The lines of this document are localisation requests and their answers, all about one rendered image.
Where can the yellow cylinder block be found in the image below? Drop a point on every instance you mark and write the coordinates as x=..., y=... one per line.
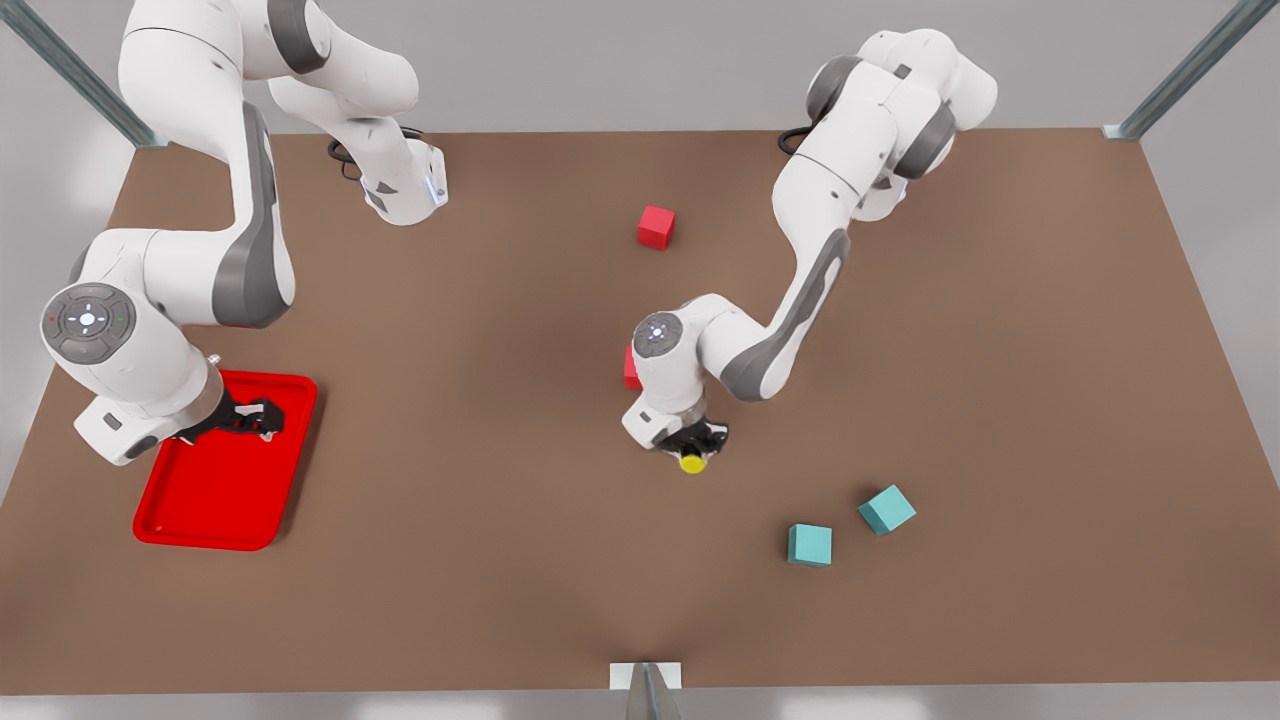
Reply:
x=692, y=463

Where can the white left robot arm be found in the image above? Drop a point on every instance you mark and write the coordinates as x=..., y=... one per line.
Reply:
x=790, y=320

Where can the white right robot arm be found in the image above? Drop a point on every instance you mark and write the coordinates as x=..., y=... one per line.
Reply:
x=170, y=280

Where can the red plastic tray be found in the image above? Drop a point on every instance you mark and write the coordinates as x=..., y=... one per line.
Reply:
x=225, y=470

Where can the red cube block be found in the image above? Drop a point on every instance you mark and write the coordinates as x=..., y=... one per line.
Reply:
x=656, y=227
x=630, y=370

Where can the teal cube block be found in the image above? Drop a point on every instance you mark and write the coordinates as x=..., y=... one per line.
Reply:
x=810, y=545
x=887, y=509

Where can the silver frame post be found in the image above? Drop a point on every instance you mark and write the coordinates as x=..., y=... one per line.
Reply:
x=1190, y=70
x=70, y=68
x=648, y=690

